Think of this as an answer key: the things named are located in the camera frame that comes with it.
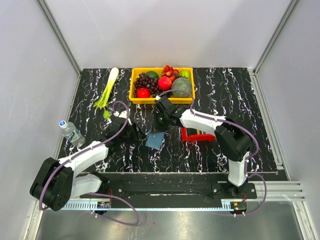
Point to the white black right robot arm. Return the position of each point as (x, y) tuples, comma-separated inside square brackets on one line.
[(235, 141)]

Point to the clear plastic water bottle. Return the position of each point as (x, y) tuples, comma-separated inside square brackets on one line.
[(71, 133)]

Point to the red tomato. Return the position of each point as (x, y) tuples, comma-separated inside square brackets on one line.
[(143, 92)]

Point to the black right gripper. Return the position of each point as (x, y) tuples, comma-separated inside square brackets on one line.
[(157, 114)]

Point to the green netted melon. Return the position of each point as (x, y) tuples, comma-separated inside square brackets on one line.
[(180, 87)]

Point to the red lychee cluster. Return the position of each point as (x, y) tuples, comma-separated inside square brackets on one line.
[(169, 71)]

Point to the red pomegranate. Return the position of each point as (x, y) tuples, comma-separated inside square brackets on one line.
[(164, 83)]

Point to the dark purple grape bunch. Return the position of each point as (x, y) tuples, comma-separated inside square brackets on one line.
[(143, 81)]

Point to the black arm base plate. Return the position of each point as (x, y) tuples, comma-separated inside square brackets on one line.
[(208, 188)]

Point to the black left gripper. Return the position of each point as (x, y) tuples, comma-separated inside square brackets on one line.
[(141, 135)]

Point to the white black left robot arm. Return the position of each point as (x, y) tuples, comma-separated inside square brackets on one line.
[(59, 180)]

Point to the blue leather card holder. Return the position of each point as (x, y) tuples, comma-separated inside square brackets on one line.
[(154, 140)]

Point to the green white celery stalk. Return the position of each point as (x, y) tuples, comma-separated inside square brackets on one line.
[(102, 103)]

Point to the dark green avocado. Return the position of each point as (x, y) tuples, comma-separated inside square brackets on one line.
[(152, 74)]

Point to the dark blueberry cluster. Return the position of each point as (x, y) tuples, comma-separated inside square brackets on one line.
[(161, 94)]

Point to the red plastic card tray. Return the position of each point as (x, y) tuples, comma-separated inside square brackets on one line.
[(194, 135)]

